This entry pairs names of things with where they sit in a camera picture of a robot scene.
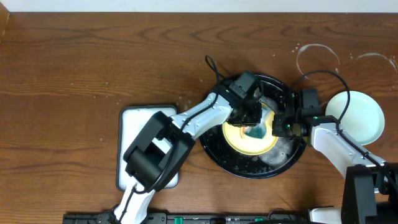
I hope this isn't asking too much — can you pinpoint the green yellow sponge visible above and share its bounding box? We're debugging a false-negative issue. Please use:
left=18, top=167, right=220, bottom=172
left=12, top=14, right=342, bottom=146
left=243, top=121, right=267, bottom=139

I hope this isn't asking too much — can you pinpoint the yellow plate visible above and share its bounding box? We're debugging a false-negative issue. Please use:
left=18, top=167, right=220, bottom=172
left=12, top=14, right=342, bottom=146
left=222, top=103, right=278, bottom=156

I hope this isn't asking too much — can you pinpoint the light green plate top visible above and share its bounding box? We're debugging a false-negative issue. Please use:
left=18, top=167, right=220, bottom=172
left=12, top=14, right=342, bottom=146
left=339, top=91, right=385, bottom=146

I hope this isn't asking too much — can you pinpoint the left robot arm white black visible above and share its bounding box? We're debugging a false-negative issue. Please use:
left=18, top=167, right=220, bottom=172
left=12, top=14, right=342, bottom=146
left=113, top=90, right=262, bottom=223

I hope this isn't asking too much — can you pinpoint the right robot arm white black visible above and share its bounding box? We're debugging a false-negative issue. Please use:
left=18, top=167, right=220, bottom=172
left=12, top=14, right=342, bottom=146
left=272, top=113, right=397, bottom=223

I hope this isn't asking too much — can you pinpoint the rectangular soapy water tray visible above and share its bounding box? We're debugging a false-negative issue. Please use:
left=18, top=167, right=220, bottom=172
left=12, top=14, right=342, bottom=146
left=116, top=105, right=178, bottom=192

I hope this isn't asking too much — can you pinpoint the black base rail bottom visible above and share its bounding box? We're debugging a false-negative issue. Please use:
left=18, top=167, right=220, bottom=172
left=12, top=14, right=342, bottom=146
left=62, top=209, right=311, bottom=224

